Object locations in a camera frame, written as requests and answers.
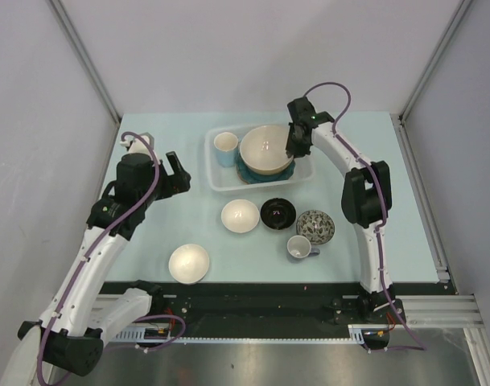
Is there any large cream bowl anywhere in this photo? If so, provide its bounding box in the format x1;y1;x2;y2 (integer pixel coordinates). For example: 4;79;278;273
239;125;294;175

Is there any teal glass plate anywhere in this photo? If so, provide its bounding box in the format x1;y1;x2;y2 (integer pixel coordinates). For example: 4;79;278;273
236;154;296;184

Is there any black glossy bowl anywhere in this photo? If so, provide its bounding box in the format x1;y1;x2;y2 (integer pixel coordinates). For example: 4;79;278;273
260;198;297;230

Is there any medium white bowl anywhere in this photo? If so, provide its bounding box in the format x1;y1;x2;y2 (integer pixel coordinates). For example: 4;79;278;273
220;199;260;234

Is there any floral patterned bowl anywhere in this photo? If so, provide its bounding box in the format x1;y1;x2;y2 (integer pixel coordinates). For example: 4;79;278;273
296;210;336;245

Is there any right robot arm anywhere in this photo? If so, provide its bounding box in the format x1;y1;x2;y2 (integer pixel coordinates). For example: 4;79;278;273
286;112;395;322

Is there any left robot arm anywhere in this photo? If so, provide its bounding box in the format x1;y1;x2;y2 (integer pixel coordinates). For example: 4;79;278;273
18;151;191;376

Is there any white plastic bin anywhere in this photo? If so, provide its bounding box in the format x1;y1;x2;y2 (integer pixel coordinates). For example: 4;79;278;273
204;124;315;194

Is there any light blue mug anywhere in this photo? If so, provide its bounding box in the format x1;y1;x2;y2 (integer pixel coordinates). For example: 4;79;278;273
213;132;239;167

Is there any small white bowl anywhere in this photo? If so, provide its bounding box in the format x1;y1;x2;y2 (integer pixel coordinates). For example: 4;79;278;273
168;244;210;285

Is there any grey white mug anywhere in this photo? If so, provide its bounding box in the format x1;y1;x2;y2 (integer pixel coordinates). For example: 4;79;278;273
286;235;320;262

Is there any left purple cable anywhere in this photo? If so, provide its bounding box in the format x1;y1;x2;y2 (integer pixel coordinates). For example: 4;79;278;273
37;131;187;385

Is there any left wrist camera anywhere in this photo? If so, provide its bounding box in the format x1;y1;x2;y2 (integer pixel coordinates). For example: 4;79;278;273
120;133;154;157

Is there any right aluminium frame post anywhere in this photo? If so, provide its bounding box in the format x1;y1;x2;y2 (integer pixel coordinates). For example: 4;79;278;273
399;0;477;121

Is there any aluminium frame post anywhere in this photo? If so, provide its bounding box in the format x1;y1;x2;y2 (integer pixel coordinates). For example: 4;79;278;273
45;0;122;128
399;0;477;121

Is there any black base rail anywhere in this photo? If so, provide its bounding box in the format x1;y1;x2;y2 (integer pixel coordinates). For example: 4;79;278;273
67;281;406;341

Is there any left aluminium frame post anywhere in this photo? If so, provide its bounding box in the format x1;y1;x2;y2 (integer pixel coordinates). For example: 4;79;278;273
45;0;122;128

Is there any white cable duct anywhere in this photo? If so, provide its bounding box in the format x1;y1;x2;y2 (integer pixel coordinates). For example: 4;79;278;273
111;322;389;347

